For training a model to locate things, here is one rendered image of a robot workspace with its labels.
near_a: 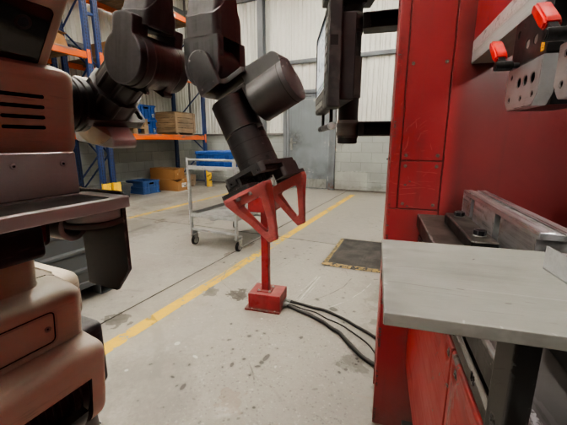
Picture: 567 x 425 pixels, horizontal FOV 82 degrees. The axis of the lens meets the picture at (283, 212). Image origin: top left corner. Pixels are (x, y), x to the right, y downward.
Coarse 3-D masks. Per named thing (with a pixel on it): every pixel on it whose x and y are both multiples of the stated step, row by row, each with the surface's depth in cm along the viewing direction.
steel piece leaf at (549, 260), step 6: (546, 252) 30; (552, 252) 29; (558, 252) 28; (546, 258) 30; (552, 258) 29; (558, 258) 28; (564, 258) 27; (546, 264) 30; (552, 264) 29; (558, 264) 28; (564, 264) 27; (546, 270) 30; (552, 270) 29; (558, 270) 28; (564, 270) 27; (558, 276) 28; (564, 276) 27; (564, 282) 27
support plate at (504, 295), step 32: (384, 256) 33; (416, 256) 33; (448, 256) 33; (480, 256) 33; (512, 256) 33; (544, 256) 33; (384, 288) 26; (416, 288) 26; (448, 288) 26; (480, 288) 26; (512, 288) 26; (544, 288) 26; (384, 320) 23; (416, 320) 22; (448, 320) 21; (480, 320) 21; (512, 320) 21; (544, 320) 21
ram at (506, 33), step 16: (480, 0) 91; (496, 0) 78; (528, 0) 60; (544, 0) 54; (480, 16) 90; (496, 16) 77; (512, 16) 67; (480, 32) 89; (496, 32) 76; (512, 32) 69; (480, 48) 88; (512, 48) 81
